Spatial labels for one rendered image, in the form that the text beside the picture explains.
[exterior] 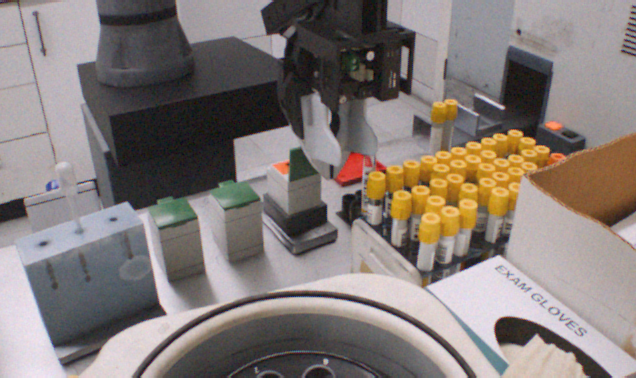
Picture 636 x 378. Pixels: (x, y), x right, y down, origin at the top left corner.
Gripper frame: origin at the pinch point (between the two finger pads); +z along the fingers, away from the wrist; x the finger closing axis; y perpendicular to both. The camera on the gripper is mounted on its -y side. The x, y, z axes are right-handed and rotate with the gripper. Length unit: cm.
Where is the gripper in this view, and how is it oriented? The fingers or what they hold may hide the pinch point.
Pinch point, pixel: (326, 162)
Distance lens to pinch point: 54.3
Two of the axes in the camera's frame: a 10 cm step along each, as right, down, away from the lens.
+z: 0.0, 8.5, 5.2
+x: 8.7, -2.6, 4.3
